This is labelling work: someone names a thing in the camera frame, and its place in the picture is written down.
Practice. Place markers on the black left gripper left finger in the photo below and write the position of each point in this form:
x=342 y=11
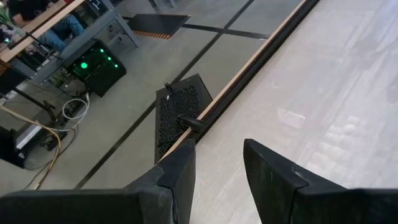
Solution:
x=93 y=208

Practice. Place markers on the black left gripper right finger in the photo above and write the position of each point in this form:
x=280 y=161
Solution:
x=311 y=205

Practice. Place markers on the black power strip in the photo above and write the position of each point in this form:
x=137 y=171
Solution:
x=54 y=141

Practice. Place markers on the silver flat box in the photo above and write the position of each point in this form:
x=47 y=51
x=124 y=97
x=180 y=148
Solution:
x=28 y=137

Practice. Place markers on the black floor box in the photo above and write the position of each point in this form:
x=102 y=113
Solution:
x=9 y=149

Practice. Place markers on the black table edge clamp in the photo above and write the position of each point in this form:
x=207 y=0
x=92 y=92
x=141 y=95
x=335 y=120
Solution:
x=191 y=124

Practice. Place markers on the computer with green lights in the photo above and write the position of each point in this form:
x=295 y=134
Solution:
x=99 y=74

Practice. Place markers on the black perforated computer tower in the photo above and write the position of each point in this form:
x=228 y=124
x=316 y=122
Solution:
x=183 y=102

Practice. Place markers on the wooden desk top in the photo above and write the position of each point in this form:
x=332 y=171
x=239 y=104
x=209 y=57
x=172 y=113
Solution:
x=18 y=49

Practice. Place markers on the grey metal workbench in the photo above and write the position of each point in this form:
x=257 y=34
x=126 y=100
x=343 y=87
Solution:
x=93 y=31

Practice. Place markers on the person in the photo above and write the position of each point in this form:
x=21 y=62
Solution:
x=62 y=28

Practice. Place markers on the black ramp orange striped edge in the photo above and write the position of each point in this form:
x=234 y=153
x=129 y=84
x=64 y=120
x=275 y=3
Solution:
x=155 y=25

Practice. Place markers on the black metal table frame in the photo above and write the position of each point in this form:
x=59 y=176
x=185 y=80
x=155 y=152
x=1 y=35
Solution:
x=257 y=63

